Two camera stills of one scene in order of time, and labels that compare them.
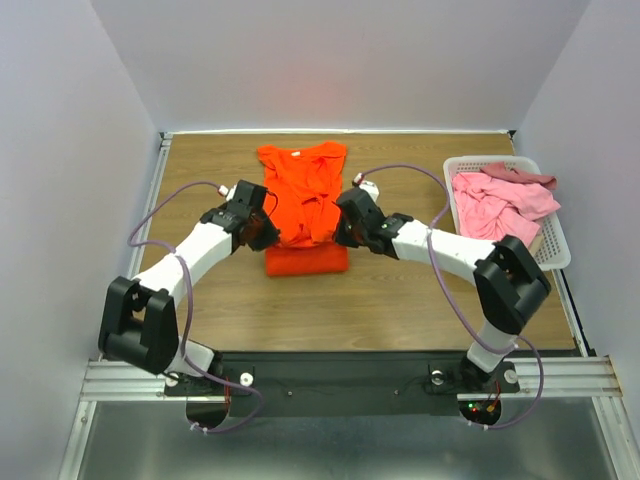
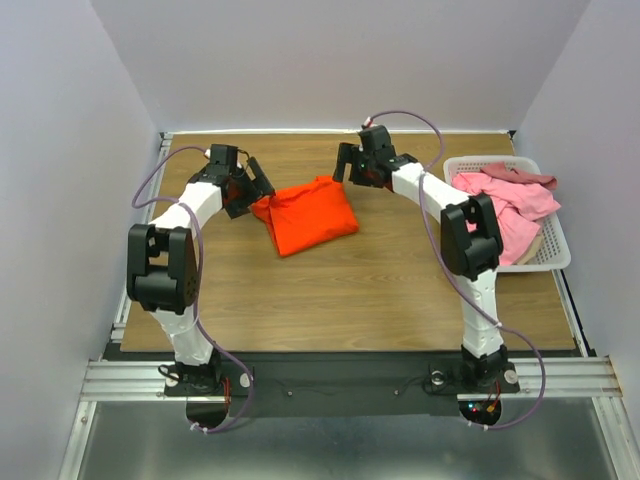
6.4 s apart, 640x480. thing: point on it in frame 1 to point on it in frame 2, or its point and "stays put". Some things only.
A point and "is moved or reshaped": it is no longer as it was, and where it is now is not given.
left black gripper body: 265,233 to 248,192
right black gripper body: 347,228 to 344,162
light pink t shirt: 493,211 stays put
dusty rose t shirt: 499,170 stays put
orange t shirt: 303,182 is moved or reshaped
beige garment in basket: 536,244 stays put
